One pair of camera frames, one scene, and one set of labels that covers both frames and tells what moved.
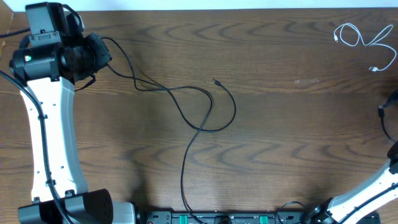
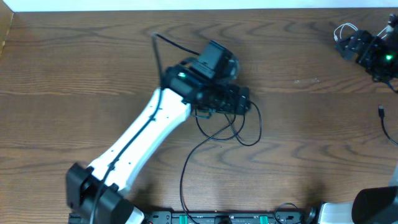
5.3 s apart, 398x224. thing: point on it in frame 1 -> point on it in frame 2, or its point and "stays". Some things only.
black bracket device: (169, 217) stays
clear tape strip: (308, 81) stays
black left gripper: (102, 53) -> (232, 106)
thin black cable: (168, 96) -> (235, 134)
